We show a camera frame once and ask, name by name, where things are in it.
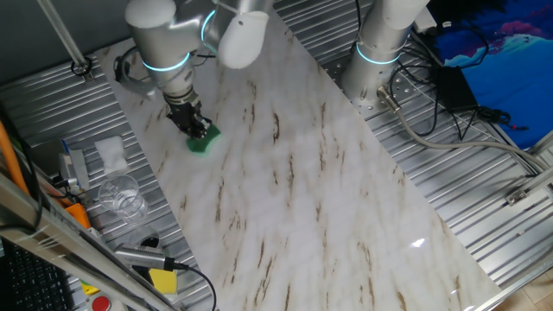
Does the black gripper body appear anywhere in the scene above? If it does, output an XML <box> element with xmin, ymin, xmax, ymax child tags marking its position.
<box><xmin>163</xmin><ymin>92</ymin><xmax>207</xmax><ymax>133</ymax></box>

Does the green sponge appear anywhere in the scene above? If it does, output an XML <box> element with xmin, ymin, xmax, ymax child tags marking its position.
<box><xmin>186</xmin><ymin>123</ymin><xmax>222</xmax><ymax>156</ymax></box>

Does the yellow sponge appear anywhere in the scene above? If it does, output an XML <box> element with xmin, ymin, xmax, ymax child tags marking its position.
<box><xmin>149</xmin><ymin>267</ymin><xmax>178</xmax><ymax>295</ymax></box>

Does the white folded cloth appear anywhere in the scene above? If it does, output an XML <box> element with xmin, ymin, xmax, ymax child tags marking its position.
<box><xmin>93</xmin><ymin>135</ymin><xmax>130</xmax><ymax>175</ymax></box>

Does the clear glass mug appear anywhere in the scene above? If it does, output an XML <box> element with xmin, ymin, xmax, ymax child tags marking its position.
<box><xmin>97</xmin><ymin>173</ymin><xmax>150</xmax><ymax>228</ymax></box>

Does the marble pattern board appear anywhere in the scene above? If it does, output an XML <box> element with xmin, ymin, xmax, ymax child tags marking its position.
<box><xmin>93</xmin><ymin>12</ymin><xmax>503</xmax><ymax>311</ymax></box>

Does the slim aluminium pole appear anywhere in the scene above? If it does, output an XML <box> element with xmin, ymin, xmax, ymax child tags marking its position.
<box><xmin>36</xmin><ymin>0</ymin><xmax>95</xmax><ymax>83</ymax></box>

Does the orange tube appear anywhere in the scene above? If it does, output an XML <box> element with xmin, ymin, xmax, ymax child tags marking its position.
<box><xmin>0</xmin><ymin>119</ymin><xmax>29</xmax><ymax>195</ymax></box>

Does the grey box red button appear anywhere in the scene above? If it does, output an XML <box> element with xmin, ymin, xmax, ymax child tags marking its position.
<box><xmin>88</xmin><ymin>293</ymin><xmax>114</xmax><ymax>311</ymax></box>

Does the black keyboard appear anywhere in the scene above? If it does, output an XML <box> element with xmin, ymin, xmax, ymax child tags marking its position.
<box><xmin>0</xmin><ymin>239</ymin><xmax>73</xmax><ymax>311</ymax></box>

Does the black power adapter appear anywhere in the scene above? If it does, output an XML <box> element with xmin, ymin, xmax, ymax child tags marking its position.
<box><xmin>435</xmin><ymin>65</ymin><xmax>480</xmax><ymax>113</ymax></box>

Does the silver ribbed camera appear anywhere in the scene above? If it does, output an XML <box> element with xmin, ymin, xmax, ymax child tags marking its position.
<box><xmin>113</xmin><ymin>243</ymin><xmax>176</xmax><ymax>272</ymax></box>

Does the black camera cable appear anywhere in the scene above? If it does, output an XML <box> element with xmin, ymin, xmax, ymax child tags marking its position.
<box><xmin>172</xmin><ymin>262</ymin><xmax>218</xmax><ymax>311</ymax></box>

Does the aluminium frame beam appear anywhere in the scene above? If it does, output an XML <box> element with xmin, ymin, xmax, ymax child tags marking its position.
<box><xmin>0</xmin><ymin>172</ymin><xmax>179</xmax><ymax>311</ymax></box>

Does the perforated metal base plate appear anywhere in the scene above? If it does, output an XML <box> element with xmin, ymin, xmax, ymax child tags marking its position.
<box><xmin>323</xmin><ymin>51</ymin><xmax>416</xmax><ymax>122</ymax></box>

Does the grey cable metal connector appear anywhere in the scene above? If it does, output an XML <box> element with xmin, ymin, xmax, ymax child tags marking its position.
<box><xmin>376</xmin><ymin>85</ymin><xmax>550</xmax><ymax>174</ymax></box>

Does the black cable bundle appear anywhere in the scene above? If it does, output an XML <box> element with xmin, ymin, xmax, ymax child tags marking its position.
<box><xmin>388</xmin><ymin>55</ymin><xmax>442</xmax><ymax>138</ymax></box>

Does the black adapter cable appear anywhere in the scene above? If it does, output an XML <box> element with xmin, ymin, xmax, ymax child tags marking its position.
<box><xmin>451</xmin><ymin>105</ymin><xmax>531</xmax><ymax>142</ymax></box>

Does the metal corner bracket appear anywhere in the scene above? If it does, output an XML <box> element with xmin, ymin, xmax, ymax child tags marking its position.
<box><xmin>505</xmin><ymin>188</ymin><xmax>529</xmax><ymax>206</ymax></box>

